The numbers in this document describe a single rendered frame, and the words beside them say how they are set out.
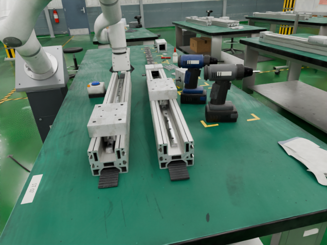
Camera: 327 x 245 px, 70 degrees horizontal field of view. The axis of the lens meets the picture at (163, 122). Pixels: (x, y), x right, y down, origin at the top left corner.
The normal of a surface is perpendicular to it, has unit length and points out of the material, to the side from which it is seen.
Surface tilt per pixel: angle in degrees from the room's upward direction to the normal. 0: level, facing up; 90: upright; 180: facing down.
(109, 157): 0
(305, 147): 8
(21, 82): 45
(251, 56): 90
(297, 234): 90
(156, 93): 90
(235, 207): 0
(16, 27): 109
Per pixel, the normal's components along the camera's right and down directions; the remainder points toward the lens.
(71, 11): 0.21, 0.44
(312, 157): -0.11, -0.89
